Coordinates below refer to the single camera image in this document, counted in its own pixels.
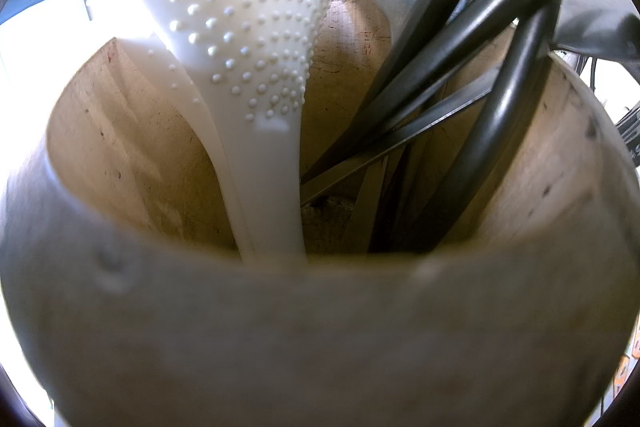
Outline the bamboo utensil holder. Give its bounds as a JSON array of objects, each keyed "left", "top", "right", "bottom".
[{"left": 0, "top": 0, "right": 640, "bottom": 427}]

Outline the white dotted rice paddle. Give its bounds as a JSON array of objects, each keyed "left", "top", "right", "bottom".
[{"left": 124, "top": 0, "right": 349, "bottom": 260}]

